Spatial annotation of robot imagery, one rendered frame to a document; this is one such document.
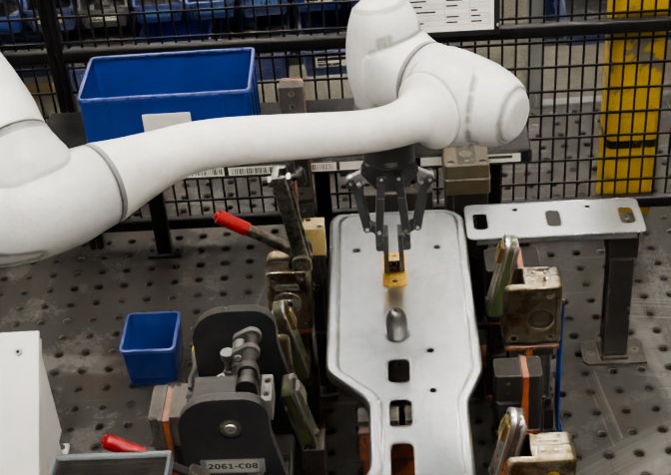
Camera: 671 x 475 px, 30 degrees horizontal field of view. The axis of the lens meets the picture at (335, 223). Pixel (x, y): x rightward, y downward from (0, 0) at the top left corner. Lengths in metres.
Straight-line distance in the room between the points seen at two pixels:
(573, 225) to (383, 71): 0.54
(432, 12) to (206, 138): 0.89
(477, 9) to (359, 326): 0.71
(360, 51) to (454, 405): 0.50
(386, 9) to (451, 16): 0.65
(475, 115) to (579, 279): 0.93
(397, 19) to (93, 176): 0.49
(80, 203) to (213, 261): 1.15
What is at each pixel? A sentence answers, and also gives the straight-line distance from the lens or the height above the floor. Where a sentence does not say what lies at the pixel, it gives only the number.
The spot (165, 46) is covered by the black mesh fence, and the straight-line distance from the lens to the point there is 2.38.
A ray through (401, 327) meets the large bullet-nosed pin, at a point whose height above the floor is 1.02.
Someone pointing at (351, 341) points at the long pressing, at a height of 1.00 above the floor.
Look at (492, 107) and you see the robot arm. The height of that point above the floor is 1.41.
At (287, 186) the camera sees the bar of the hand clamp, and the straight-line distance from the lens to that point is 1.83.
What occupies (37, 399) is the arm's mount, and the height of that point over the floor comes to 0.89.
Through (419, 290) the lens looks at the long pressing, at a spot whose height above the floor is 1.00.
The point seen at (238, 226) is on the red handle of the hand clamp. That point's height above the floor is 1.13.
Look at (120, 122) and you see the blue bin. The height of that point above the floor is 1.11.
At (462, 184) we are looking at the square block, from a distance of 2.14.
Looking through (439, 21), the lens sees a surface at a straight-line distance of 2.33.
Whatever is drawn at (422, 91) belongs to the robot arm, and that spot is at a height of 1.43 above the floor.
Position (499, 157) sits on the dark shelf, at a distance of 2.22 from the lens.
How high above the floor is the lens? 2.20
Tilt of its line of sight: 35 degrees down
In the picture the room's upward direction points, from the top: 5 degrees counter-clockwise
